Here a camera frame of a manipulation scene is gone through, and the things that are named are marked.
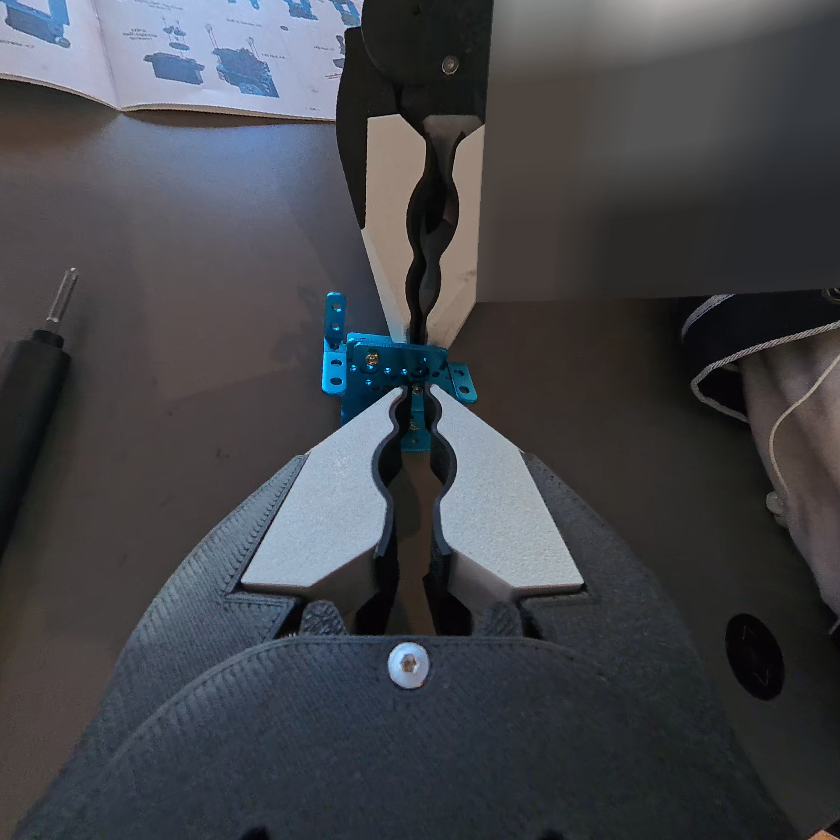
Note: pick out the dark desk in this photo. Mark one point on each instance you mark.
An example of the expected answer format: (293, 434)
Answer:
(164, 328)

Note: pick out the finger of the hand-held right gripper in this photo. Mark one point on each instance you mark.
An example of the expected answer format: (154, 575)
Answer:
(387, 197)
(467, 216)

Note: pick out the black electric screwdriver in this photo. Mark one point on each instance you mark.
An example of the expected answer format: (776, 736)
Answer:
(26, 407)

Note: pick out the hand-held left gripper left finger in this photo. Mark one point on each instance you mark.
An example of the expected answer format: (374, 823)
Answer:
(315, 525)

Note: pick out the blue metal bracket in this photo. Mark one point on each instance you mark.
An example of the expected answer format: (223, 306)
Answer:
(394, 358)

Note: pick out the round black desk grommet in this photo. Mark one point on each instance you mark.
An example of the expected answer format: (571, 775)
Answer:
(754, 656)

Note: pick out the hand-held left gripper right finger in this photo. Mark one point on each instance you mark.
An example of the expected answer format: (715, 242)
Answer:
(505, 525)

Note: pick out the instruction booklet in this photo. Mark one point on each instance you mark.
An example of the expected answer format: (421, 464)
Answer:
(72, 65)

